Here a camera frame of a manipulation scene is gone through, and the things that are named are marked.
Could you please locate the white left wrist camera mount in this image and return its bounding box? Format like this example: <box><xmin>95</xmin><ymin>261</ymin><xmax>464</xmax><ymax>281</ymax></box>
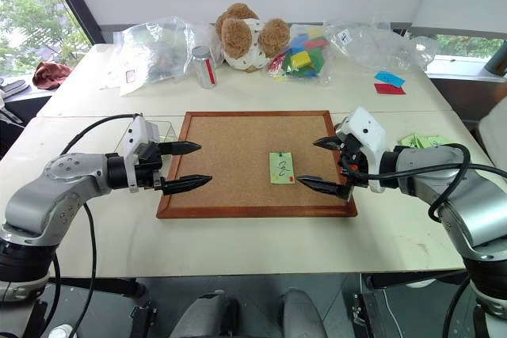
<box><xmin>121</xmin><ymin>113</ymin><xmax>160</xmax><ymax>193</ymax></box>

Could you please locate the brown and white plush dog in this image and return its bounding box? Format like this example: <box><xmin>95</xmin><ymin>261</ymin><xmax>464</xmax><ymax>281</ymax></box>
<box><xmin>215</xmin><ymin>2</ymin><xmax>292</xmax><ymax>74</ymax></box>

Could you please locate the stack of green notes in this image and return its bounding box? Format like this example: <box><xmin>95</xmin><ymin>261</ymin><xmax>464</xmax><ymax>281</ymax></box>
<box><xmin>398</xmin><ymin>133</ymin><xmax>453</xmax><ymax>150</ymax></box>

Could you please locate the wood-framed cork board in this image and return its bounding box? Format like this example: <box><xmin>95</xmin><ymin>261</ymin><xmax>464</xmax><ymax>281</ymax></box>
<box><xmin>156</xmin><ymin>110</ymin><xmax>359</xmax><ymax>220</ymax></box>

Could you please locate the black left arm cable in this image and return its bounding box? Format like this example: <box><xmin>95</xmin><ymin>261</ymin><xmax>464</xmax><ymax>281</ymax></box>
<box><xmin>39</xmin><ymin>113</ymin><xmax>138</xmax><ymax>338</ymax></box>

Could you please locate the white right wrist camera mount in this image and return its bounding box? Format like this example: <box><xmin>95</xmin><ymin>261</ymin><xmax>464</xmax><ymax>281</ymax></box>
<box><xmin>339</xmin><ymin>106</ymin><xmax>387</xmax><ymax>193</ymax></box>

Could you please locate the glass jar with silver lid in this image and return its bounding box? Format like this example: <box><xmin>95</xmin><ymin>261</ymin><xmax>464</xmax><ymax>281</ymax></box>
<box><xmin>191</xmin><ymin>45</ymin><xmax>219</xmax><ymax>89</ymax></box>

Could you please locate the flat bag with red stamp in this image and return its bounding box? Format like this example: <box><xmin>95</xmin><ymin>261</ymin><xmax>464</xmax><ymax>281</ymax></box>
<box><xmin>98</xmin><ymin>47</ymin><xmax>148</xmax><ymax>98</ymax></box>

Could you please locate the white rounded object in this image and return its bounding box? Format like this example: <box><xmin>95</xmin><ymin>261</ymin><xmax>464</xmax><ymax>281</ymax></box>
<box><xmin>476</xmin><ymin>95</ymin><xmax>507</xmax><ymax>167</ymax></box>

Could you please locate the bag of coloured foam blocks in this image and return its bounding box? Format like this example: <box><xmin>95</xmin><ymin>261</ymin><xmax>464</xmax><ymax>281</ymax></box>
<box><xmin>266</xmin><ymin>24</ymin><xmax>338</xmax><ymax>86</ymax></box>

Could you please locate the black table clamp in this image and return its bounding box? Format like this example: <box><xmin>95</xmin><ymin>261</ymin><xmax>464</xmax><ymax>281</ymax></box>
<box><xmin>129</xmin><ymin>301</ymin><xmax>158</xmax><ymax>338</ymax></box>
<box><xmin>351</xmin><ymin>292</ymin><xmax>378</xmax><ymax>329</ymax></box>

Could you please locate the black window frame post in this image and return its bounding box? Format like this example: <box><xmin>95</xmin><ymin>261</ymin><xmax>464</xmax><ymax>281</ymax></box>
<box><xmin>40</xmin><ymin>0</ymin><xmax>105</xmax><ymax>45</ymax></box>

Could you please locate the grey flat object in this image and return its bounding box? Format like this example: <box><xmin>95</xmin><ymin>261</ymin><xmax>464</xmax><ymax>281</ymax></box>
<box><xmin>0</xmin><ymin>78</ymin><xmax>32</xmax><ymax>98</ymax></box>

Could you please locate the plastic bag with dark contents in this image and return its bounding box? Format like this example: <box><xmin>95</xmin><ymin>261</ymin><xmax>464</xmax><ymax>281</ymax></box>
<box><xmin>112</xmin><ymin>16</ymin><xmax>200</xmax><ymax>85</ymax></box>

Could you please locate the blue paper card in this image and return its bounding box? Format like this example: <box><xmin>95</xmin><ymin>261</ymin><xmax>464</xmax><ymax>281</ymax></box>
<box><xmin>373</xmin><ymin>70</ymin><xmax>408</xmax><ymax>89</ymax></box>

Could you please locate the thin white cable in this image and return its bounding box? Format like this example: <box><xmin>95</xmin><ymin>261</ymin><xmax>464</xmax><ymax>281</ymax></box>
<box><xmin>383</xmin><ymin>289</ymin><xmax>402</xmax><ymax>338</ymax></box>

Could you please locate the dark rounded shape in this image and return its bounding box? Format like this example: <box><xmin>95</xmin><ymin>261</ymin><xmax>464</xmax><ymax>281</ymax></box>
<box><xmin>169</xmin><ymin>291</ymin><xmax>240</xmax><ymax>338</ymax></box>
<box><xmin>280</xmin><ymin>287</ymin><xmax>329</xmax><ymax>338</ymax></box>

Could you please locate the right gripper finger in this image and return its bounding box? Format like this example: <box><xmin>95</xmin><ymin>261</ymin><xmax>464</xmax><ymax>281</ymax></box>
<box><xmin>313</xmin><ymin>135</ymin><xmax>343</xmax><ymax>151</ymax></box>
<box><xmin>295</xmin><ymin>174</ymin><xmax>353</xmax><ymax>202</ymax></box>

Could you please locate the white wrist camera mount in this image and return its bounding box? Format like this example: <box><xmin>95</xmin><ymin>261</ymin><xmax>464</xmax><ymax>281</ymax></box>
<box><xmin>121</xmin><ymin>113</ymin><xmax>160</xmax><ymax>193</ymax></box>
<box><xmin>339</xmin><ymin>106</ymin><xmax>387</xmax><ymax>193</ymax></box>

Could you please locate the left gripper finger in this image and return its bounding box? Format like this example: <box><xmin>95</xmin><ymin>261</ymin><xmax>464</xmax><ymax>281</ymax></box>
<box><xmin>159</xmin><ymin>174</ymin><xmax>215</xmax><ymax>197</ymax></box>
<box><xmin>158</xmin><ymin>140</ymin><xmax>204</xmax><ymax>156</ymax></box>

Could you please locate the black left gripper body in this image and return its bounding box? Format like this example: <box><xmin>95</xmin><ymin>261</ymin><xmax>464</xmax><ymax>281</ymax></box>
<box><xmin>135</xmin><ymin>141</ymin><xmax>166</xmax><ymax>196</ymax></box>

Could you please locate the green paper note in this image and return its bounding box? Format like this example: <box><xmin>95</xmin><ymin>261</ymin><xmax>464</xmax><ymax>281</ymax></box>
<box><xmin>269</xmin><ymin>151</ymin><xmax>297</xmax><ymax>185</ymax></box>

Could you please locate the red paper card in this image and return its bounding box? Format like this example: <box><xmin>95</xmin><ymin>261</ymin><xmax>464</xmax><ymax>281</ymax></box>
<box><xmin>373</xmin><ymin>82</ymin><xmax>408</xmax><ymax>97</ymax></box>

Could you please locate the dark green cylinder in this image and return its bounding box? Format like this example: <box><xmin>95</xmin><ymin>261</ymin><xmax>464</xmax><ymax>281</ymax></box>
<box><xmin>488</xmin><ymin>38</ymin><xmax>507</xmax><ymax>78</ymax></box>

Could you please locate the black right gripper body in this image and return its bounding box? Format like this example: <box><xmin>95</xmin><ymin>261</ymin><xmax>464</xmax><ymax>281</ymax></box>
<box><xmin>334</xmin><ymin>133</ymin><xmax>370</xmax><ymax>201</ymax></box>

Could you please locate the crumpled clear plastic bag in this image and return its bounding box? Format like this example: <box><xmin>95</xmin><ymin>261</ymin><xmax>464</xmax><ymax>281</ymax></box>
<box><xmin>327</xmin><ymin>19</ymin><xmax>439</xmax><ymax>74</ymax></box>

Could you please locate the reddish brown cloth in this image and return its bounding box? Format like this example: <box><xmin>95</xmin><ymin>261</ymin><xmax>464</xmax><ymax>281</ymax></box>
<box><xmin>32</xmin><ymin>61</ymin><xmax>73</xmax><ymax>90</ymax></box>

